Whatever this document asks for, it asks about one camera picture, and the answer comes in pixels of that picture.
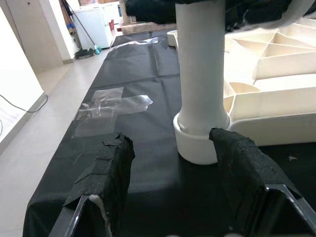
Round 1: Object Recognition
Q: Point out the white plastic table leg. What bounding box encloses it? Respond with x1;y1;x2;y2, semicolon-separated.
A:
174;2;230;135

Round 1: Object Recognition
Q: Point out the thin grey wall cable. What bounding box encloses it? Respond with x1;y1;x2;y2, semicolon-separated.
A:
0;93;49;114

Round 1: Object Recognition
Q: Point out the white appliance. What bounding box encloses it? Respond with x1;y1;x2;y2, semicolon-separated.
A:
74;4;112;49

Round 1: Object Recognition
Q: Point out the large clear tape patch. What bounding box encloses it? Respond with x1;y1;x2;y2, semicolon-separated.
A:
74;87;154;138

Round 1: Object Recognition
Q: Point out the cream plastic table top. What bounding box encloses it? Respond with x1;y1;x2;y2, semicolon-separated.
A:
166;14;316;165

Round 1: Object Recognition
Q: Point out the black tablecloth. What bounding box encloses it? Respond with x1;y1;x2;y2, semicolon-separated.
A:
23;29;316;237

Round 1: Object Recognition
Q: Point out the white low cabinet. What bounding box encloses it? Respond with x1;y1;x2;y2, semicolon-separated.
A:
101;2;121;25

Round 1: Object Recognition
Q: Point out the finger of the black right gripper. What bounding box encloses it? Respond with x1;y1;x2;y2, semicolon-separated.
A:
125;0;293;32

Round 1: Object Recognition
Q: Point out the beige patterned bench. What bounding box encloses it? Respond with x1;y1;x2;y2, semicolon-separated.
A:
122;22;177;35

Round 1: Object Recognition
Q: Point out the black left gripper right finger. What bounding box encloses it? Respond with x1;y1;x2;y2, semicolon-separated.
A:
209;127;316;237

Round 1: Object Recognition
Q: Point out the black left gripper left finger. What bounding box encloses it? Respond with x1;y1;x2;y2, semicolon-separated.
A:
49;132;136;237

